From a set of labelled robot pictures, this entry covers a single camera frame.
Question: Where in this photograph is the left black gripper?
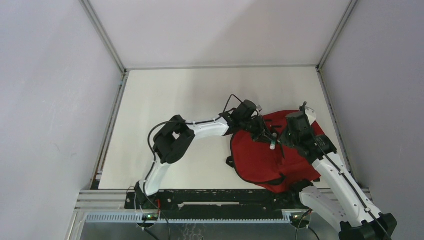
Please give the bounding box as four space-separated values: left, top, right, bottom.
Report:
239 114 276 144

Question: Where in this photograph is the red student backpack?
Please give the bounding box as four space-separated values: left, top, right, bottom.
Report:
230 130 321 194

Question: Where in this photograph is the teal white tube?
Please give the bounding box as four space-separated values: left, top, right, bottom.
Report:
269 132 278 150

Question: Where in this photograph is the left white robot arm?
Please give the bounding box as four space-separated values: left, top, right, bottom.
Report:
136 100 281 209

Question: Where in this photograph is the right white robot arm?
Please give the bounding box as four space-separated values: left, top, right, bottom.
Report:
280 111 397 240

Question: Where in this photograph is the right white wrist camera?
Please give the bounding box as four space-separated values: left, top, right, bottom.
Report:
304 107 317 125

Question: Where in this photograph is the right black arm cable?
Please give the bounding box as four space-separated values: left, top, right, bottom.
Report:
299 101 393 240

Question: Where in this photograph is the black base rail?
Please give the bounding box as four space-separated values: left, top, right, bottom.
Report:
124 189 305 221

